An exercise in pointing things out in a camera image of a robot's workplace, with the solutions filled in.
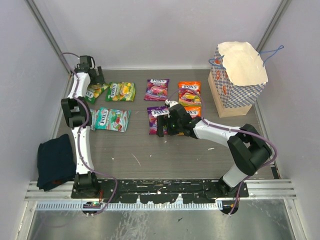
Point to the orange Fox's candy packet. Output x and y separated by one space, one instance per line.
194 111

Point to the aluminium rail frame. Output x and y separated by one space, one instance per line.
254 189

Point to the green snack packet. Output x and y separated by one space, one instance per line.
94 91
121 91

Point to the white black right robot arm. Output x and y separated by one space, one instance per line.
250 151

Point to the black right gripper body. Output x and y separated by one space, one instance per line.
173 127

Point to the orange snack packet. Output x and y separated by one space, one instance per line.
188 94

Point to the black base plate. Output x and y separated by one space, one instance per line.
160 191

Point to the perforated cable duct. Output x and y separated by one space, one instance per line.
80 206

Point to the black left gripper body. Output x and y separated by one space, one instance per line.
94 79

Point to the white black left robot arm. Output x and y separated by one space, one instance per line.
78 118

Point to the dark blue folded cloth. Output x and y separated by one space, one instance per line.
55 163

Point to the teal mint candy packet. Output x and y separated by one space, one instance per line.
93 119
112 119

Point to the purple snack packet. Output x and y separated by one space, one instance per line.
153 112
157 89

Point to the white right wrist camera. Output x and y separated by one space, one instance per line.
170 103

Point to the checkered paper bag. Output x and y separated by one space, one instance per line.
237 78

